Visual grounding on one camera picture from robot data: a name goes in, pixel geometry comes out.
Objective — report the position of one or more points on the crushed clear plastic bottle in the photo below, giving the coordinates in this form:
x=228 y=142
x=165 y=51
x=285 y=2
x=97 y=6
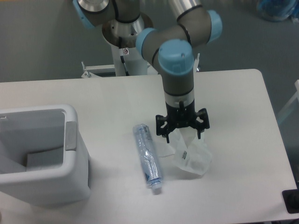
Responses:
x=148 y=158

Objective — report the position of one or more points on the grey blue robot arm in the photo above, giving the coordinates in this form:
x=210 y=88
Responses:
x=135 y=44

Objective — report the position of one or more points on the black device at edge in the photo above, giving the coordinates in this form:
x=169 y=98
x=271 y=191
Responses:
x=291 y=200

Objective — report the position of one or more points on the white pedestal base frame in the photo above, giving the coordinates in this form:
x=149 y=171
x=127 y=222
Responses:
x=109 y=70

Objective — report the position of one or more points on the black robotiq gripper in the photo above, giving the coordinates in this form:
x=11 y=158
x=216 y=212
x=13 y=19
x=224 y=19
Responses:
x=180 y=117

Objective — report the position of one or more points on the blue plastic bag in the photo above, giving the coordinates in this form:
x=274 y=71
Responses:
x=276 y=10

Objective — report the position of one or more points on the white trash can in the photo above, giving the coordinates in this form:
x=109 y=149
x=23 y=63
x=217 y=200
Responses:
x=43 y=158

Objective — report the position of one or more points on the clear plastic wrapper bag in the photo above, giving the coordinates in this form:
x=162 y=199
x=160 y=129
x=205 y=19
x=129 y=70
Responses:
x=189 y=153

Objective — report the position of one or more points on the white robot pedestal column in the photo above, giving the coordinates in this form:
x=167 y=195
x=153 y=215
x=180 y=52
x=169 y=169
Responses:
x=122 y=37

